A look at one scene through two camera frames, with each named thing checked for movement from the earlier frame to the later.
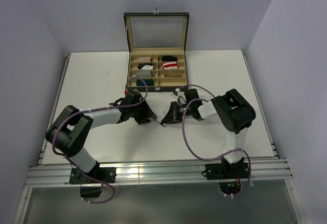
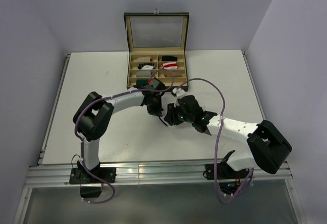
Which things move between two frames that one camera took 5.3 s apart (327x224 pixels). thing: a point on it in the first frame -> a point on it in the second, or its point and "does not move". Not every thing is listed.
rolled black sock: x=169 y=58 does not move
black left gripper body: x=141 y=112 -> x=155 y=106
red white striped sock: x=169 y=65 does not move
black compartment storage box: x=157 y=42 does not move
